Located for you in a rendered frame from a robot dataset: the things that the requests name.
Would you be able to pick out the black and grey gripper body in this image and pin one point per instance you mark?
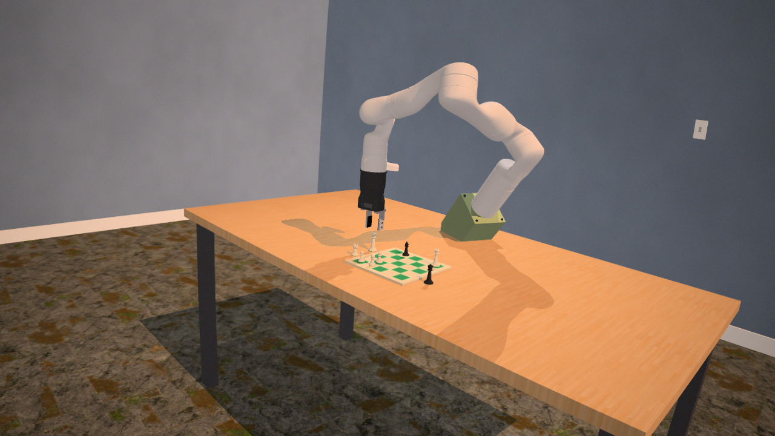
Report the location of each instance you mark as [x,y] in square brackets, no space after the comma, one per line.
[373,181]

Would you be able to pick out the green and cream chessboard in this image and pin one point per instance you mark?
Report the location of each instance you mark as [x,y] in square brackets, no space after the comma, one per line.
[398,268]

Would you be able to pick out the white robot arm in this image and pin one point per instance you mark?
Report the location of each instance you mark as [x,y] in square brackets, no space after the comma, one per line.
[457,93]

